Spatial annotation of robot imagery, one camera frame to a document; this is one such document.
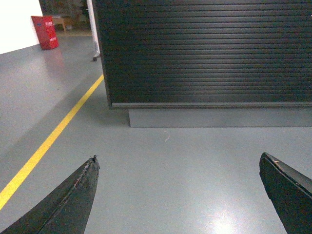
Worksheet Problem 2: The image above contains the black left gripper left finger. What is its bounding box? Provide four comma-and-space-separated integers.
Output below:
2, 156, 100, 234

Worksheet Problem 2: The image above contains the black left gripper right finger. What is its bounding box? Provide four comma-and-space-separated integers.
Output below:
259, 153, 312, 234

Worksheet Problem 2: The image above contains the black slatted checkout counter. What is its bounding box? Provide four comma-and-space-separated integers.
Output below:
93, 0, 312, 127

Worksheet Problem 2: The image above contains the white pole stand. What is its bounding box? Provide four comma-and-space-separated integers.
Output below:
87, 0, 100, 61

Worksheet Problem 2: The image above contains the red fire extinguisher box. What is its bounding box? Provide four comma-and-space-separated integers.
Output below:
31, 16, 59, 50

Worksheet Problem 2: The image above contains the wooden table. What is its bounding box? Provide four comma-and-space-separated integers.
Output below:
52, 15, 79, 34

